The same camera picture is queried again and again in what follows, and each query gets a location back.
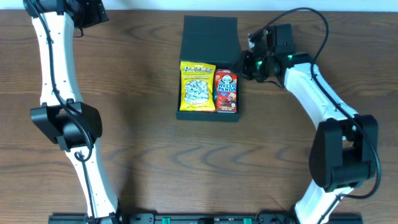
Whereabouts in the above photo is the red Hello Panda box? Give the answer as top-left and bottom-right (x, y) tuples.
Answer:
(214, 69), (238, 113)

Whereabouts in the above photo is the dark green box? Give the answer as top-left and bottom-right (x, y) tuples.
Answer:
(175, 15), (241, 122)

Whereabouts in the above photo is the yellow Hacks candy bag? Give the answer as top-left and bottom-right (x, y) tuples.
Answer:
(179, 61), (216, 112)

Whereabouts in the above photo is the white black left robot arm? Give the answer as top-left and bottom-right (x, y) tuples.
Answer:
(23, 0), (123, 223)

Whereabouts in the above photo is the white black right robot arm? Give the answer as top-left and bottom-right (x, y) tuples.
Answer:
(236, 50), (381, 223)

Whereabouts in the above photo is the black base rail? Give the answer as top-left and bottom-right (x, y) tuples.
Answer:
(48, 213), (364, 224)

